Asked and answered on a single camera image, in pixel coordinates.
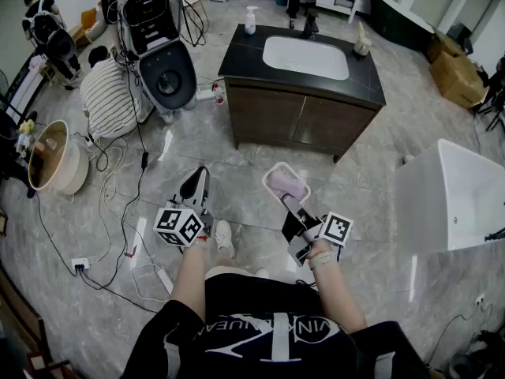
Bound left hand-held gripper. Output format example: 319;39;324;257
153;166;216;249

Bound round glass-top table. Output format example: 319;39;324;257
28;119;90;196

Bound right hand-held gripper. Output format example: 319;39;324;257
280;194;354;268

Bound purple soap bar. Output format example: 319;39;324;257
268;171;307;201

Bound dark wooden vanity cabinet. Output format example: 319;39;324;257
218;23;387;163

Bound large cardboard box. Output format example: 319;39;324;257
429;51;490;110

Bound person's left forearm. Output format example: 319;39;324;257
169;238;209;320

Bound pale wristwatch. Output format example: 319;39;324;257
307;250;335;271

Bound pink soap dish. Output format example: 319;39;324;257
262;161;312;207

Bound black faucet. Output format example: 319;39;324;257
301;8;320;40

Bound black printed t-shirt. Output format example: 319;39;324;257
120;272;432;379

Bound dark bathtub with white rim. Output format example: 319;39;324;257
368;0;436;53

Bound small cardboard box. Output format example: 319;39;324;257
425;29;455;65

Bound yellow chair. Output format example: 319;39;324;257
69;8;107;49

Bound dark wooden furniture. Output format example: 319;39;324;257
0;266;74;379

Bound person's left leg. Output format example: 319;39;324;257
216;250;238;268

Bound flower bouquet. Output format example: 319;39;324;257
14;118;37;158

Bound pump soap dispenser bottle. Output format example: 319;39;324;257
244;6;259;36

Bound person's left white sneaker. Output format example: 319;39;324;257
215;220;237;259

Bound black tripod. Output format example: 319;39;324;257
473;88;505;133

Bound black equipment pile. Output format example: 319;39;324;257
447;328;505;379

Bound black power cable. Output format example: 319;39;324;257
77;49;151;291

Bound pale shorts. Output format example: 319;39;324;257
204;265;240;280

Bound white sink basin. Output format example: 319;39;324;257
262;35;351;81

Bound person's right forearm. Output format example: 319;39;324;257
306;238;368;335

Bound gold wire chair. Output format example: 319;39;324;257
181;0;210;48

